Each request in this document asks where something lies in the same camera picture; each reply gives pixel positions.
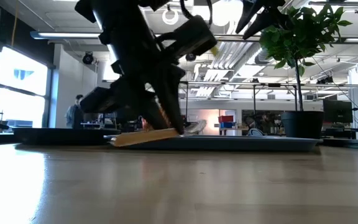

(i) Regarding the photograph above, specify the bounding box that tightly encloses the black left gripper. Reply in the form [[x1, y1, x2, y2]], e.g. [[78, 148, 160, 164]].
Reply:
[[79, 46, 186, 135]]

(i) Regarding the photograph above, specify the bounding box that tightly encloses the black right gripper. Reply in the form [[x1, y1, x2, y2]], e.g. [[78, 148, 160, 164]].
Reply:
[[235, 0, 291, 40]]

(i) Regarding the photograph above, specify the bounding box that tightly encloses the black round plate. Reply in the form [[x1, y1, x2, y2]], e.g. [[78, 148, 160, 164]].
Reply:
[[12, 127, 121, 146]]

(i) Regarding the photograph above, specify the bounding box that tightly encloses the blue-grey serving tray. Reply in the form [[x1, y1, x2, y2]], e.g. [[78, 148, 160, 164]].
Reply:
[[104, 134, 324, 152]]

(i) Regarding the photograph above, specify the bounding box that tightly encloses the green leafy potted tree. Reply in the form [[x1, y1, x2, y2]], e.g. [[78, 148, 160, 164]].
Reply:
[[259, 4, 353, 112]]

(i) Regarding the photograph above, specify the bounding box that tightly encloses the person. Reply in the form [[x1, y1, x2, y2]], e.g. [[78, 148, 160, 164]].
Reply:
[[65, 94, 85, 129]]

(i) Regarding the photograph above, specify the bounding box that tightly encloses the white rounded object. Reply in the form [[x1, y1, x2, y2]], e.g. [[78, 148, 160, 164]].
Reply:
[[247, 128, 265, 137]]

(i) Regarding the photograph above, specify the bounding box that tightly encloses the dark grey plant pot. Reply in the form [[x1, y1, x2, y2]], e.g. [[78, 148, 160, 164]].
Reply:
[[280, 110, 324, 140]]

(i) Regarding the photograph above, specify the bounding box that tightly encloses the long ceiling light bar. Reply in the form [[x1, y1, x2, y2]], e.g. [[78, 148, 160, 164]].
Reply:
[[29, 30, 102, 40]]

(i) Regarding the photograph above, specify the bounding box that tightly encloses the black computer monitor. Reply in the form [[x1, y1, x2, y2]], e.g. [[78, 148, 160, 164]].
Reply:
[[323, 99, 354, 124]]

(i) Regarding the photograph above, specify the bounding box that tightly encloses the large bright window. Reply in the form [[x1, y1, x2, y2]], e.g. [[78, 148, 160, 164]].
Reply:
[[0, 46, 51, 129]]

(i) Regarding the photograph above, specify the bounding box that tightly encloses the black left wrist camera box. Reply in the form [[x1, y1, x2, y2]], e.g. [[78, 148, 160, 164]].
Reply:
[[157, 14, 218, 58]]

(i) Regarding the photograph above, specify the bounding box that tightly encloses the black metal workbench frame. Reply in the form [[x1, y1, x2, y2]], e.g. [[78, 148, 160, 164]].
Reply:
[[249, 82, 358, 113]]

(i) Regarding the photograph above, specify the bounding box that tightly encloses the black ceiling security camera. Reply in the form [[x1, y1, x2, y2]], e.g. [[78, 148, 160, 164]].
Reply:
[[82, 51, 94, 65]]

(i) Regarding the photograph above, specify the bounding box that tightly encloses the yellow hanging cable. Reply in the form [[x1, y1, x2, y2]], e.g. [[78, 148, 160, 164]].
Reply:
[[10, 0, 21, 48]]

